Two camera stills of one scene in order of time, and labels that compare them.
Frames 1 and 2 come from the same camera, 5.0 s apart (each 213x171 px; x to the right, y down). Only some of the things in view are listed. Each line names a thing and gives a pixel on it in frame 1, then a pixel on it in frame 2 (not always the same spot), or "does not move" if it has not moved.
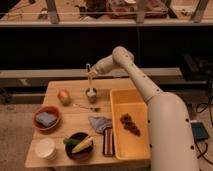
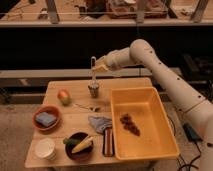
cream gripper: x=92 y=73 -> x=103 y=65
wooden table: x=74 y=126 does not move
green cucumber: x=71 y=141 does not move
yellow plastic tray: x=130 y=125 does not move
